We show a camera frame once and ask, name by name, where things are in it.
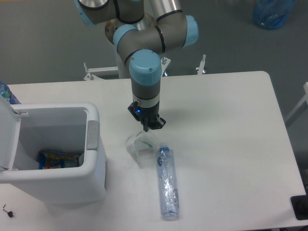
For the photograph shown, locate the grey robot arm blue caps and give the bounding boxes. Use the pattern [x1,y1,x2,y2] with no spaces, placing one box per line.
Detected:
[75,0,199,132]

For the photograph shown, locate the blue snack wrapper in bin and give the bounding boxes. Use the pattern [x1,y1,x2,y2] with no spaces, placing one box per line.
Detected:
[39,150,82,169]

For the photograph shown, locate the white pedestal foot brackets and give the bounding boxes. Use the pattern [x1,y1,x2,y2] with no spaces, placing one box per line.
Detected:
[83,57,171,81]

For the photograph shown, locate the clear plastic wrapper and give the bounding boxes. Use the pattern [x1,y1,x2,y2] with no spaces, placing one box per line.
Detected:
[125,131,158,162]

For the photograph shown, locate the black device at table edge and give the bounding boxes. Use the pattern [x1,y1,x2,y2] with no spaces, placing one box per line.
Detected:
[291,195,308,220]

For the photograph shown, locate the small dark clip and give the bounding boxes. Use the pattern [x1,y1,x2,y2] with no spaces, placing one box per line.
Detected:
[7,211,14,218]

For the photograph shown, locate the blue labelled bottle at edge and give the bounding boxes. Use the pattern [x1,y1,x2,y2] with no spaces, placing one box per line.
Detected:
[0,81,21,104]

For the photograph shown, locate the blue plastic bag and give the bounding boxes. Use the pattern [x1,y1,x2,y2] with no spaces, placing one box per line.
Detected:
[252,0,296,30]

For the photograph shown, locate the white trash can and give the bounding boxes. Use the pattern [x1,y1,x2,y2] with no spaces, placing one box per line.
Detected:
[0,98,106,204]

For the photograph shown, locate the white frame at right edge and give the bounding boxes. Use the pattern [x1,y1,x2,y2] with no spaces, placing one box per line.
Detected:
[284,82,308,128]

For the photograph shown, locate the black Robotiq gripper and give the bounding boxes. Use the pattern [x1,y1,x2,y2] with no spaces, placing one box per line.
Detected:
[128,101,166,132]

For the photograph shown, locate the clear plastic water bottle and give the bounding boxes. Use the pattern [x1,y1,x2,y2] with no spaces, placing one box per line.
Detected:
[156,143,180,221]

